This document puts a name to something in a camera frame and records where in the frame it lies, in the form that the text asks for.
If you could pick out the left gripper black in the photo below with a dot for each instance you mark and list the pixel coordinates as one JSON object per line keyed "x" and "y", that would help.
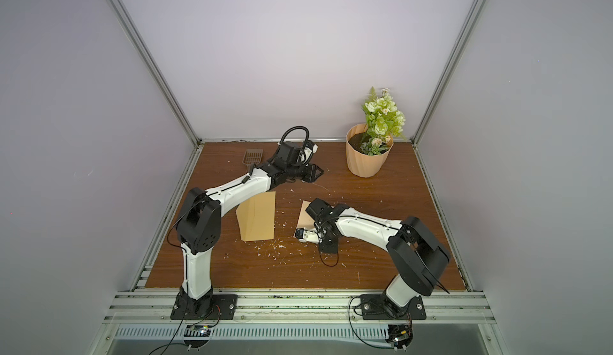
{"x": 311, "y": 169}

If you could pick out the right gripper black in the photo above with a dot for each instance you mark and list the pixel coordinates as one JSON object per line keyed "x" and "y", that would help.
{"x": 315, "y": 209}

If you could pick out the cream letter paper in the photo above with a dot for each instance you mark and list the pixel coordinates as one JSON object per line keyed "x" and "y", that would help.
{"x": 305, "y": 221}

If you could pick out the tan paper envelope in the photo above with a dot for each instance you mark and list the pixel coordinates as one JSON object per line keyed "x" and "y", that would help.
{"x": 256, "y": 218}

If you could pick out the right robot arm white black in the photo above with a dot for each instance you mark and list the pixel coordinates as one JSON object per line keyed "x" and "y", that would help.
{"x": 417, "y": 254}

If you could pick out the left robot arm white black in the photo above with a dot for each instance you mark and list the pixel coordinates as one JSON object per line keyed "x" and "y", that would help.
{"x": 200, "y": 223}

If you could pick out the ribbed beige flower pot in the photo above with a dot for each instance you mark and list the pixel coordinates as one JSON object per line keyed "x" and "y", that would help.
{"x": 364, "y": 157}

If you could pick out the brown plastic slotted scoop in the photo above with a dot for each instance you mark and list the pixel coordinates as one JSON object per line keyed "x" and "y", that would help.
{"x": 253, "y": 156}

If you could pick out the green white artificial flowers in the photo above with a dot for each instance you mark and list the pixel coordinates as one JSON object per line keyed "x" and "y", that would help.
{"x": 384, "y": 122}

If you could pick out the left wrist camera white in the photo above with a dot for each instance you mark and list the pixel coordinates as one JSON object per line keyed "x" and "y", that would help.
{"x": 307, "y": 151}

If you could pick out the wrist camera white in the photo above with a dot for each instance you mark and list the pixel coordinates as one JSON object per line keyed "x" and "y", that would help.
{"x": 307, "y": 151}
{"x": 307, "y": 235}

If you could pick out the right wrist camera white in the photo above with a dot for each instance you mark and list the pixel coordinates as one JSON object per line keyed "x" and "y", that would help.
{"x": 307, "y": 235}

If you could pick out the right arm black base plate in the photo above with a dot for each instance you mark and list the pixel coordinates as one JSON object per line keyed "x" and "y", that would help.
{"x": 380, "y": 307}

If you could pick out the right controller board with cable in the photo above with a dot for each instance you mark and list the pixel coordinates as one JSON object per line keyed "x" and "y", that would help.
{"x": 400, "y": 336}

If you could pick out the controller board with cable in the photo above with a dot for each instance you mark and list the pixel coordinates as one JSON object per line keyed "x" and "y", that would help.
{"x": 400, "y": 336}
{"x": 193, "y": 337}

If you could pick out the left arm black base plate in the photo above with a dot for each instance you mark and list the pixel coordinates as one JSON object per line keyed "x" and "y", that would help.
{"x": 210, "y": 306}

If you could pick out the left controller board with cable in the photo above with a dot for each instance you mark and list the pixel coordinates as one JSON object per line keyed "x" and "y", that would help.
{"x": 193, "y": 337}

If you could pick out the aluminium front rail frame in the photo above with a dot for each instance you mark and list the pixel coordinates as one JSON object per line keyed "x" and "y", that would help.
{"x": 271, "y": 314}

